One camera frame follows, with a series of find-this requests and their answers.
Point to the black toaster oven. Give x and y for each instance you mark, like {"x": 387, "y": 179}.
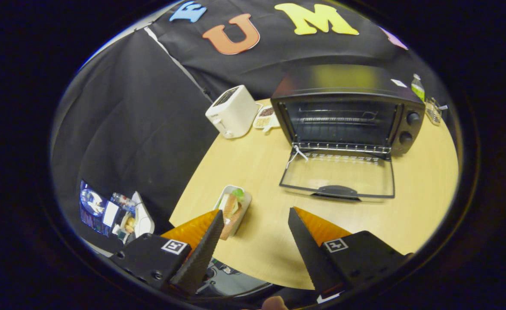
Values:
{"x": 343, "y": 82}

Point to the white plastic container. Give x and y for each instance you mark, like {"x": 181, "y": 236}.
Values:
{"x": 143, "y": 219}

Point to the blue printed box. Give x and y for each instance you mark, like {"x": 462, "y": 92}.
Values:
{"x": 91, "y": 204}

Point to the clear bottle with green label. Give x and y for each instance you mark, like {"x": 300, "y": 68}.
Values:
{"x": 418, "y": 88}

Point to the clear plastic bottle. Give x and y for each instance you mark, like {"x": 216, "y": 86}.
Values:
{"x": 123, "y": 201}

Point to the small white snack dish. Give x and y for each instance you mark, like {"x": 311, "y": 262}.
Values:
{"x": 265, "y": 118}

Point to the white rectangular food tray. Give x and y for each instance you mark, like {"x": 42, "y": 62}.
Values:
{"x": 244, "y": 206}

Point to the white pop-up toaster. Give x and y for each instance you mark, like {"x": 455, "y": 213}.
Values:
{"x": 233, "y": 112}

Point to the white bread sandwich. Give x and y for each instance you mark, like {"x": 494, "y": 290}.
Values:
{"x": 231, "y": 206}

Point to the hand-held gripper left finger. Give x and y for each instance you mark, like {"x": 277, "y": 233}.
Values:
{"x": 199, "y": 258}

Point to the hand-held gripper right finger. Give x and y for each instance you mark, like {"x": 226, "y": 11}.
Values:
{"x": 309, "y": 254}

